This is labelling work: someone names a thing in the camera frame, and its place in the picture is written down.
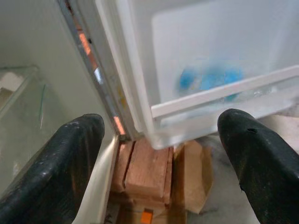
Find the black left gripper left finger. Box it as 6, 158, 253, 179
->
0, 113, 105, 224

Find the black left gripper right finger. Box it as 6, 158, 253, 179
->
217, 108, 299, 224

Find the clear water bottle blue label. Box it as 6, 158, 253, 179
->
176, 64, 283, 103

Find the white fridge door shelf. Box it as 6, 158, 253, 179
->
150, 64, 299, 150

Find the clear glass fridge shelf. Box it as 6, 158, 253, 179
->
0, 64, 61, 131

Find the silver fridge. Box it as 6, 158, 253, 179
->
0, 0, 299, 224

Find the flat brown cardboard piece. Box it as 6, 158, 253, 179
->
172, 140, 214, 214

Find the red clay brick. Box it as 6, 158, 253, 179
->
113, 141, 136, 193
125, 139, 175, 206

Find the small orange tag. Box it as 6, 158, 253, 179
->
141, 209, 154, 224

